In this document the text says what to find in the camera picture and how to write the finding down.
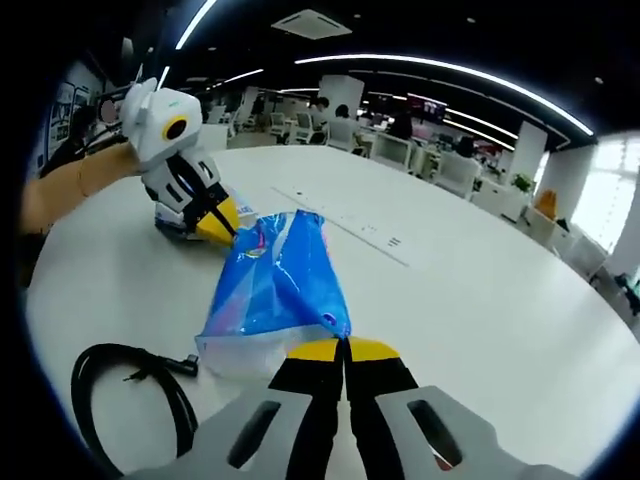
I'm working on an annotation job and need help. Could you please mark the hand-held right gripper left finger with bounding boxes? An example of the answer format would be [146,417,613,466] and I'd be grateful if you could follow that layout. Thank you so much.
[124,337,347,480]

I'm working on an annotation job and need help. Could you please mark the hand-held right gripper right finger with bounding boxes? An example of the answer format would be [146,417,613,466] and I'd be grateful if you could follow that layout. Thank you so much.
[346,335,576,480]

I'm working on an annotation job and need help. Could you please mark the wet wipes packet blue lid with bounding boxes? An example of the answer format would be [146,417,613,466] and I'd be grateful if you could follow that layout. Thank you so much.
[153,197,260,244]

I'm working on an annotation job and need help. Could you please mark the blue tissue pack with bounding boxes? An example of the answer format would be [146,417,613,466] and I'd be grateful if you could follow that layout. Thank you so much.
[194,208,353,382]

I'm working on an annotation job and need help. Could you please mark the black cable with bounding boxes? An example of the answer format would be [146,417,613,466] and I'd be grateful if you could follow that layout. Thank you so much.
[69,342,202,464]

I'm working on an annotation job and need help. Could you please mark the group of white office chairs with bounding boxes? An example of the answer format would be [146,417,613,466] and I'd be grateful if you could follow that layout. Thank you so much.
[204,107,640,281]

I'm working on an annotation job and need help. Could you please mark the long curved ceiling light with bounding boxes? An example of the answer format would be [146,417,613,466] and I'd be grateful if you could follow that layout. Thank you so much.
[174,0,219,51]

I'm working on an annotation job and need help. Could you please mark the white built-in socket strip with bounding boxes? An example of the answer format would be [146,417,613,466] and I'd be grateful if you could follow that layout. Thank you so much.
[269,185,412,269]

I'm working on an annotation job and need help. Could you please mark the ceiling air conditioner vent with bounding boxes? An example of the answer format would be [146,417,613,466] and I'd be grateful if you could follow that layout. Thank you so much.
[271,8,354,41]

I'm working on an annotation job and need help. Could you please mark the long straight ceiling light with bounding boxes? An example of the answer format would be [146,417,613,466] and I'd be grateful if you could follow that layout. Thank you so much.
[294,53,597,138]

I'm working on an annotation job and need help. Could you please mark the orange yellow object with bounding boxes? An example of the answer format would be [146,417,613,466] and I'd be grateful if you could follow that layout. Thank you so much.
[536,188,559,222]

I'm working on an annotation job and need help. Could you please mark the wall poster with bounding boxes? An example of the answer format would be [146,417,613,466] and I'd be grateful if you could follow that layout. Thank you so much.
[48,81,87,147]

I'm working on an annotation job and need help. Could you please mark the wall television screen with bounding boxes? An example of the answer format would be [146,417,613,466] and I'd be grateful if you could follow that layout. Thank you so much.
[408,91,448,122]

